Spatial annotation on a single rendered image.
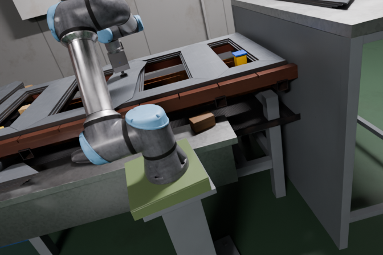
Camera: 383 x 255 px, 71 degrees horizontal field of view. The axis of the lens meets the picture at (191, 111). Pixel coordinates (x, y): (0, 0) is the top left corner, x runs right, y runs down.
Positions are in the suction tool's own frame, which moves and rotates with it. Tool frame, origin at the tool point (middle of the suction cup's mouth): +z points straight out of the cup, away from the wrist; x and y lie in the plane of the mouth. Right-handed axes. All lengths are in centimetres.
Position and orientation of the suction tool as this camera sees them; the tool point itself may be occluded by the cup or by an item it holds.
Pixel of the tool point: (124, 78)
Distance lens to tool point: 152.6
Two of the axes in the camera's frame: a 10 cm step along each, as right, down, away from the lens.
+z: 2.2, 8.6, 4.5
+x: 4.1, 3.4, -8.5
